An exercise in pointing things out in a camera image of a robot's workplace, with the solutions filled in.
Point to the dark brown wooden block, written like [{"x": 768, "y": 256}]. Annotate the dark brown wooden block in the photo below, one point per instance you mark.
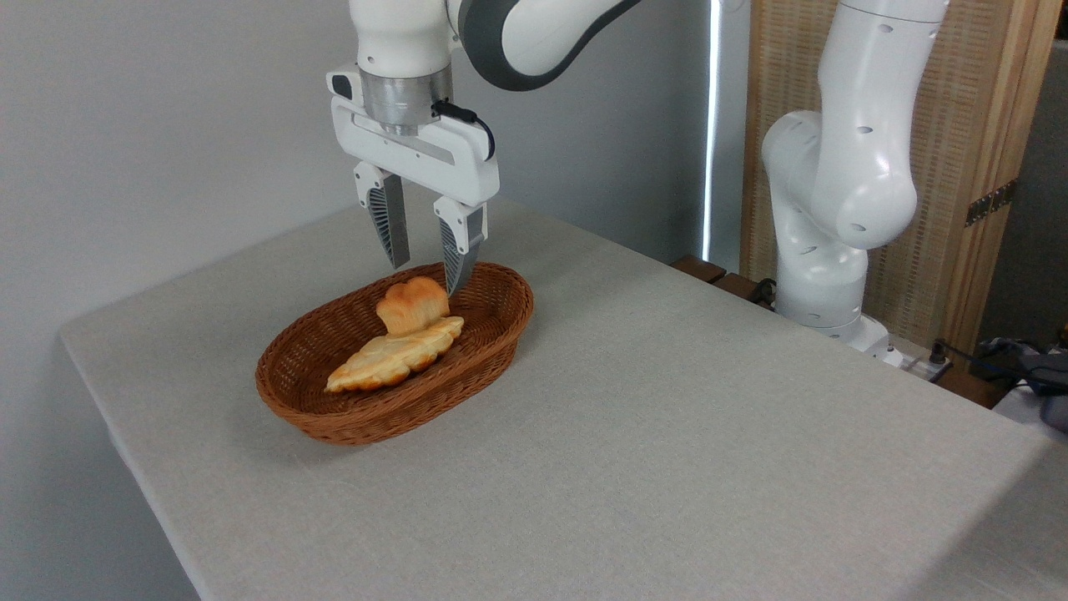
[
  {"x": 699, "y": 269},
  {"x": 738, "y": 288}
]

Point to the round orange bread roll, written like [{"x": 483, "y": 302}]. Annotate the round orange bread roll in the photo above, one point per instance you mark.
[{"x": 413, "y": 305}]

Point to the grey tablecloth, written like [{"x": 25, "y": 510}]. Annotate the grey tablecloth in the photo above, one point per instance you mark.
[{"x": 709, "y": 467}]

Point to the brown wicker basket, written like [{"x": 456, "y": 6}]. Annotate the brown wicker basket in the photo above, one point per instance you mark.
[{"x": 392, "y": 417}]

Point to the dark grey device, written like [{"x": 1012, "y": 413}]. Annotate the dark grey device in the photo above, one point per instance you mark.
[{"x": 1053, "y": 392}]

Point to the long braided bread loaf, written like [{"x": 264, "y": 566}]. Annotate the long braided bread loaf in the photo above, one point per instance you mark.
[{"x": 375, "y": 363}]

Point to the dark metal hinge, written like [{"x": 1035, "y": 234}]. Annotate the dark metal hinge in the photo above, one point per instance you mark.
[{"x": 989, "y": 203}]

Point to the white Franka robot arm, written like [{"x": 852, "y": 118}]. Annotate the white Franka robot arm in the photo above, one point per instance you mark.
[{"x": 859, "y": 167}]

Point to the black power plug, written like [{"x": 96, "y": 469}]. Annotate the black power plug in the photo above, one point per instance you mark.
[{"x": 939, "y": 355}]

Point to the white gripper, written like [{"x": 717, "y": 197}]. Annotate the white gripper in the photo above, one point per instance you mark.
[{"x": 417, "y": 159}]

